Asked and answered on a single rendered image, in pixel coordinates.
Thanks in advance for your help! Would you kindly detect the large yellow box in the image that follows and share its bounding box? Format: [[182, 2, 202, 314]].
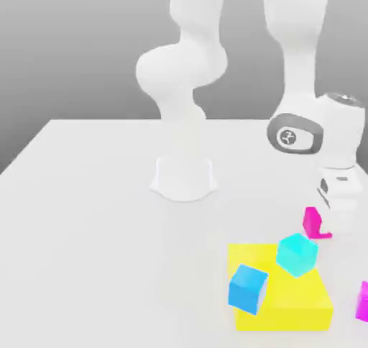
[[227, 243, 334, 332]]

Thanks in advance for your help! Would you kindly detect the small cyan cube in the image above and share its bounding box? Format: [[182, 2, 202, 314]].
[[275, 232, 319, 279]]

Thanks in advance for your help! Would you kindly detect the small magenta cube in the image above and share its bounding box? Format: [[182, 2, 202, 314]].
[[354, 280, 368, 323]]

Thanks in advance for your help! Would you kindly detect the small blue cube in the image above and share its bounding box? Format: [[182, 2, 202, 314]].
[[227, 263, 270, 316]]

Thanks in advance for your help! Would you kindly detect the small pink cube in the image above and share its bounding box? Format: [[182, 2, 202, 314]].
[[302, 206, 334, 240]]

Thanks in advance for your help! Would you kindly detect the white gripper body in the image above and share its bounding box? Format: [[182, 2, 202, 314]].
[[316, 188, 360, 236]]

